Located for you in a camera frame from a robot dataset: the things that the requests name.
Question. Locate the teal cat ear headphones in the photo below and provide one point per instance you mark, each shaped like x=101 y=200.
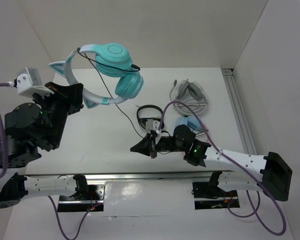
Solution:
x=111 y=59

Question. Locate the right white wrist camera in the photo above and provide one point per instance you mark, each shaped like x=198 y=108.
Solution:
x=152 y=127

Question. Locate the white grey headset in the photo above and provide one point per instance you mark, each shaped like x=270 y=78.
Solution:
x=190 y=93

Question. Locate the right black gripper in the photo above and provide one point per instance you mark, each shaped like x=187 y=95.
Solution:
x=143 y=146

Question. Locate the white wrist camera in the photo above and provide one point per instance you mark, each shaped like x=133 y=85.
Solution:
x=152 y=127
x=28 y=82

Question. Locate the pink blue cat headphones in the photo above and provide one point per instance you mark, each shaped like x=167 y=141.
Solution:
x=192 y=123

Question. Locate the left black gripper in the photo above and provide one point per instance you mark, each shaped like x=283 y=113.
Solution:
x=72 y=94

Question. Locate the black on-ear headphones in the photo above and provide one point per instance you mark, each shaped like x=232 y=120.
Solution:
x=148 y=112

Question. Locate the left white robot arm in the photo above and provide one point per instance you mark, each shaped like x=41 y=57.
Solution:
x=34 y=126

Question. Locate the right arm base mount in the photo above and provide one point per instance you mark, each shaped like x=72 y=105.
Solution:
x=208 y=196

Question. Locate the aluminium front rail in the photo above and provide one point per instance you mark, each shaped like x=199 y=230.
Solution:
x=150 y=176

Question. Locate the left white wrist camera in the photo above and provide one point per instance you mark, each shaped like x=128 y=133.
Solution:
x=28 y=82

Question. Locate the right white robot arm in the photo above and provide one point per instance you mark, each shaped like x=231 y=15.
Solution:
x=236 y=171

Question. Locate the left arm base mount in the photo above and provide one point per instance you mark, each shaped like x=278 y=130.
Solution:
x=93 y=199

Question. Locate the aluminium side rail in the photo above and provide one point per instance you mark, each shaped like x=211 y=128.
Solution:
x=245 y=133

